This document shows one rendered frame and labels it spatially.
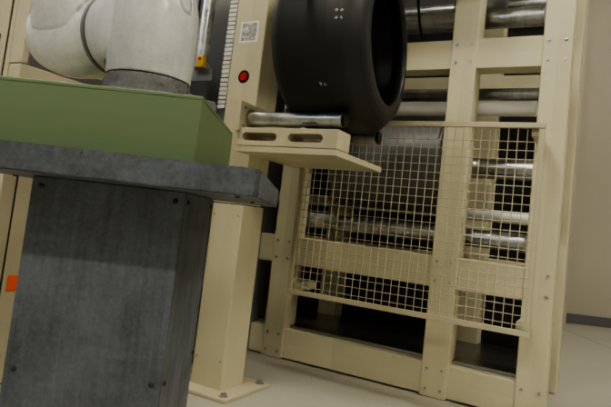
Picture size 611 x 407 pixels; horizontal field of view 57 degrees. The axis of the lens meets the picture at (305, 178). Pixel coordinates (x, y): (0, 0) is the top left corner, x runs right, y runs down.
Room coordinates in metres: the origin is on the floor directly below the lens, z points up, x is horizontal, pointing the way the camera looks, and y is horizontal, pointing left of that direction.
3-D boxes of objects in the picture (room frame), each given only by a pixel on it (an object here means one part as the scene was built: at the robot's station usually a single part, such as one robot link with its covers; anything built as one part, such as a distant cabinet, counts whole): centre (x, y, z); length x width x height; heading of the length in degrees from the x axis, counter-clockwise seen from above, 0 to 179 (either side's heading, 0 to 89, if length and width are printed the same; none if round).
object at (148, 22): (1.03, 0.32, 0.92); 0.18 x 0.16 x 0.22; 60
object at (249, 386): (1.96, 0.22, 0.01); 0.27 x 0.27 x 0.02; 61
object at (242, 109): (1.94, 0.14, 0.90); 0.40 x 0.03 x 0.10; 151
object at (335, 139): (1.73, 0.06, 0.84); 0.36 x 0.09 x 0.06; 61
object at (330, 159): (1.86, -0.01, 0.80); 0.37 x 0.36 x 0.02; 151
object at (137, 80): (1.03, 0.29, 0.78); 0.22 x 0.18 x 0.06; 94
